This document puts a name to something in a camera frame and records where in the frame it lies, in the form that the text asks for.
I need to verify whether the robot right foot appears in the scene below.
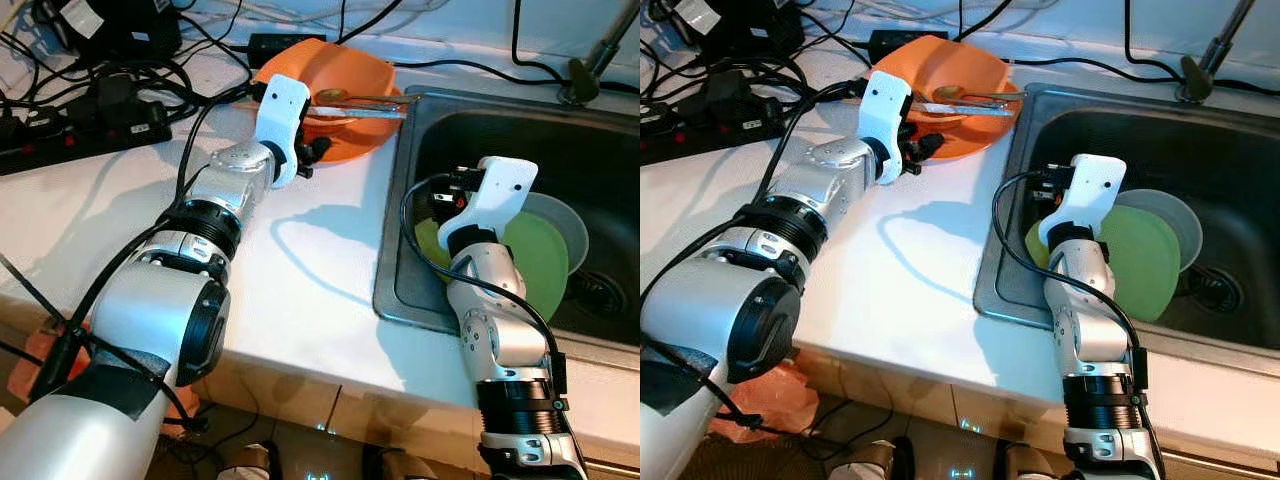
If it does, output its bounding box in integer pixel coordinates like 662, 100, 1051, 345
1000, 440, 1063, 480
378, 445, 441, 480

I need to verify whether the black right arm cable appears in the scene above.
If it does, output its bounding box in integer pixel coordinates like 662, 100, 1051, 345
992, 170, 1151, 401
400, 172, 571, 411

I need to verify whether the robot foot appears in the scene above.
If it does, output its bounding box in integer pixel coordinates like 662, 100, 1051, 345
1000, 440, 1063, 480
828, 440, 901, 480
378, 445, 441, 480
213, 440, 276, 480

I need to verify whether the black sink drain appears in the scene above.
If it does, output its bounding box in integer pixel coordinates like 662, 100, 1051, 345
572, 268, 629, 321
1180, 265, 1246, 316

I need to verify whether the orange plastic bag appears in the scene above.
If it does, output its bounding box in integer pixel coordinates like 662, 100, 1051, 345
705, 358, 823, 443
5, 320, 201, 426

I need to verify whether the green plastic plate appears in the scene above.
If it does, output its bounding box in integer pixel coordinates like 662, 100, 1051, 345
1025, 205, 1183, 323
413, 212, 571, 323

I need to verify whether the large black power brick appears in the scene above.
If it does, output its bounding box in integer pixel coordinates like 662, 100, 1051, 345
33, 0, 183, 63
665, 0, 801, 58

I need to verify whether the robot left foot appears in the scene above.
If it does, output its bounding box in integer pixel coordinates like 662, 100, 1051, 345
828, 440, 901, 480
213, 440, 276, 480

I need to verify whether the orange plastic bowl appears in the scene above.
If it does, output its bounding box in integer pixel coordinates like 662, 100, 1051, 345
868, 35, 1013, 121
250, 38, 401, 126

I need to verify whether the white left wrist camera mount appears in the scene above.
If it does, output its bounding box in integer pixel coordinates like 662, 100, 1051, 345
255, 75, 313, 189
857, 70, 914, 188

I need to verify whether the black power strip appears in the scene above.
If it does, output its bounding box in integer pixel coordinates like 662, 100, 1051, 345
640, 95, 791, 167
0, 95, 173, 178

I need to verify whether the long black countertop cable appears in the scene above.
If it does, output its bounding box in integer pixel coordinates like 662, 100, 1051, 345
325, 50, 641, 99
945, 45, 1280, 99

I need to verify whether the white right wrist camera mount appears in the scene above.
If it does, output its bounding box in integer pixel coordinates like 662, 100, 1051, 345
437, 157, 539, 253
1038, 153, 1128, 248

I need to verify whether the black cable down wall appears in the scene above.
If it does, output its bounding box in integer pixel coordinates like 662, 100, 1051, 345
1123, 0, 1186, 81
510, 0, 566, 86

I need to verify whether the dark metal faucet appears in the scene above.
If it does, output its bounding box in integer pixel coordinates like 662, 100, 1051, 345
1178, 0, 1259, 104
557, 0, 641, 107

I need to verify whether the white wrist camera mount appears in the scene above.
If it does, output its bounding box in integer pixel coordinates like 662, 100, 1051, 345
437, 157, 539, 253
255, 75, 313, 189
857, 70, 914, 188
1038, 153, 1128, 248

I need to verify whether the small black power adapter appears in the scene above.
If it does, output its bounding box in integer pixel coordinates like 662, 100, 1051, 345
247, 33, 327, 58
868, 30, 948, 56

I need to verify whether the golden spoon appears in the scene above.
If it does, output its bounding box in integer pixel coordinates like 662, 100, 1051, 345
935, 85, 1021, 104
313, 87, 406, 107

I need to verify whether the stainless steel sink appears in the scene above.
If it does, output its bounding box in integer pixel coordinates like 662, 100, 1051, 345
973, 82, 1280, 379
372, 87, 641, 346

